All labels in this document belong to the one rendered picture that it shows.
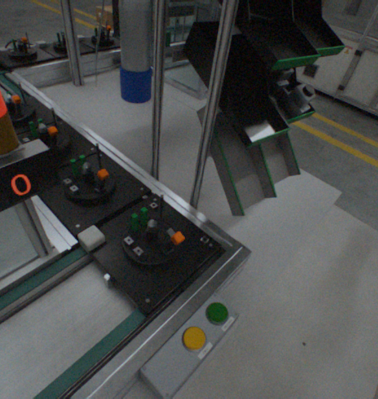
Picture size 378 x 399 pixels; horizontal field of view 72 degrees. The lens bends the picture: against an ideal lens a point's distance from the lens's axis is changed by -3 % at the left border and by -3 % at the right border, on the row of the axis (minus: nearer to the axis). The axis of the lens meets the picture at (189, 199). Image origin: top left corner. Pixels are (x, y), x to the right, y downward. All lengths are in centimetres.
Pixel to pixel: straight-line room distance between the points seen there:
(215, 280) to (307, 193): 59
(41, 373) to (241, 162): 63
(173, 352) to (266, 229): 50
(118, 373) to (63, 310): 19
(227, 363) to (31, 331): 41
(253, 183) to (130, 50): 87
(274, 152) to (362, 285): 46
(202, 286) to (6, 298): 40
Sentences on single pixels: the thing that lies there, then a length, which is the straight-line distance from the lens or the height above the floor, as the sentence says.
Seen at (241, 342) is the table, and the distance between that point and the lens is 70.
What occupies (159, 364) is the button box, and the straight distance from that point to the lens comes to 55.
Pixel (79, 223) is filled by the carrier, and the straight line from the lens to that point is 70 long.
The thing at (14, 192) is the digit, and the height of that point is 119.
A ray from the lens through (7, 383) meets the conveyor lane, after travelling 64.
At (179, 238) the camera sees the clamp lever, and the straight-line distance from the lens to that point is 54.
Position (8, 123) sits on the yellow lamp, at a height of 130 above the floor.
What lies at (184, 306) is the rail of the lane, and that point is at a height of 95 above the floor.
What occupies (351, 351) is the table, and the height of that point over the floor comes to 86.
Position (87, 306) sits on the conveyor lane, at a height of 92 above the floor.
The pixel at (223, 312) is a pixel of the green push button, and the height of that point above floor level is 97.
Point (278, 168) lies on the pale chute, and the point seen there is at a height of 102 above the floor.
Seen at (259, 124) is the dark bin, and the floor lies 121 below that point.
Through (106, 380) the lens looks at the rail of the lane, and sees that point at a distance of 56.
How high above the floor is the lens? 150
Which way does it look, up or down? 45 degrees down
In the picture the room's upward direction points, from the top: 9 degrees clockwise
